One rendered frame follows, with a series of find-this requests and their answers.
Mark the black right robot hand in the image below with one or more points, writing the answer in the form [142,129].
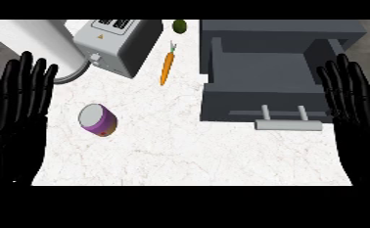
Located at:
[350,114]

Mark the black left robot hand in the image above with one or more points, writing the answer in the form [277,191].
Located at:
[21,114]

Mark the purple can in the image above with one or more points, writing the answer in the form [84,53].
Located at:
[98,120]

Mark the dark grey open drawer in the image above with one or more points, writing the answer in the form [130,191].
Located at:
[270,85]

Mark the dark grey drawer cabinet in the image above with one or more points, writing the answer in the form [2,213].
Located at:
[283,36]

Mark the grey toaster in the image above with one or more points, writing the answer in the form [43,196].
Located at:
[118,44]

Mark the orange carrot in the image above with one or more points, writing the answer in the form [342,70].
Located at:
[167,66]

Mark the green avocado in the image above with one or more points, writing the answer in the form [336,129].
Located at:
[180,26]

